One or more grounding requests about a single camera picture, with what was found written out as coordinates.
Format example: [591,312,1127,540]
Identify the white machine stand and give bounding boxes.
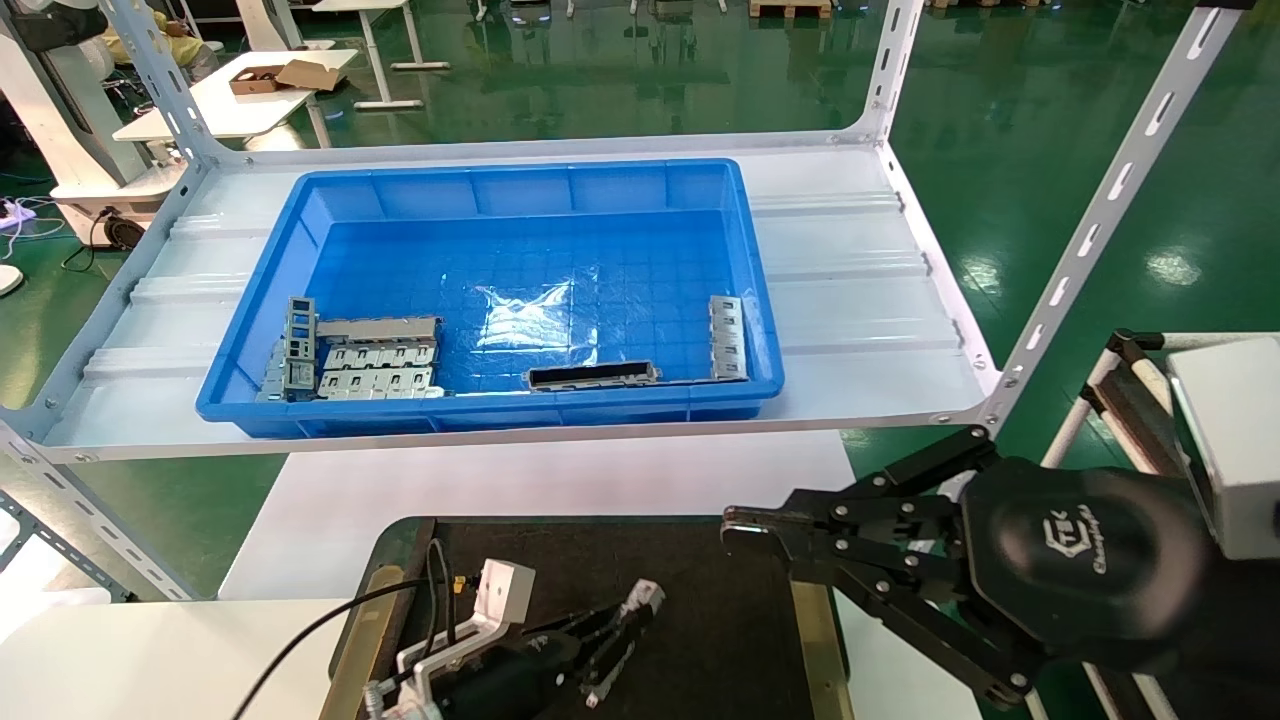
[0,0,186,229]

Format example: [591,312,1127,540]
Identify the white tube frame black pads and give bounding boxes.
[1040,328,1280,476]

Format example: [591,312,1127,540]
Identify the grey metal part with windows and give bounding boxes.
[585,578,666,709]

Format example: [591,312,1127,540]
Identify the grey long metal part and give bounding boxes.
[316,316,443,346]

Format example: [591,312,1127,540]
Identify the person in yellow shirt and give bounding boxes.
[100,10,216,79]

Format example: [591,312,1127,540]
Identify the dark long metal part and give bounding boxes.
[525,360,664,393]

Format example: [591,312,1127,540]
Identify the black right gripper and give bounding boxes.
[722,425,1280,711]

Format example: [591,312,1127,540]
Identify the white desk with legs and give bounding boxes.
[310,0,451,111]

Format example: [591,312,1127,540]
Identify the white round-cornered table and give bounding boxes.
[112,50,359,143]

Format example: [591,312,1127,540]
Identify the brown cardboard box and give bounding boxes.
[228,60,348,96]

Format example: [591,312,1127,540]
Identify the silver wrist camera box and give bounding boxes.
[1165,335,1280,561]
[470,558,536,626]

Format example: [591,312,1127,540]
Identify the blue plastic bin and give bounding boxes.
[195,158,786,439]

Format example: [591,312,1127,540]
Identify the silver slotted metal part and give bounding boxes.
[322,343,438,371]
[708,296,749,382]
[318,368,446,401]

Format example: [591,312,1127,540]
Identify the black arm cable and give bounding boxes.
[232,540,471,720]

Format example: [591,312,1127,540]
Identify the grey upright metal frame part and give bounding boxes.
[283,297,319,393]

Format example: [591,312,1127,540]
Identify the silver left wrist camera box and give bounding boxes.
[470,558,536,626]

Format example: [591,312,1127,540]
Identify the white perforated metal shelf rack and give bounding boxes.
[0,0,1256,603]

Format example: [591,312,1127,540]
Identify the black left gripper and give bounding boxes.
[440,605,651,720]

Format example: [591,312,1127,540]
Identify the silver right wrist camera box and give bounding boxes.
[1165,335,1280,561]

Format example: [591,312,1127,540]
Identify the clear plastic bag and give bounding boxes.
[475,283,601,351]

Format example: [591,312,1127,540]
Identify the white power strip with cables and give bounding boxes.
[0,198,66,241]

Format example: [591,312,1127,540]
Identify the black flat container tray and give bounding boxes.
[320,515,851,720]

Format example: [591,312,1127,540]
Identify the grey metal camera bracket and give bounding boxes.
[365,600,501,720]

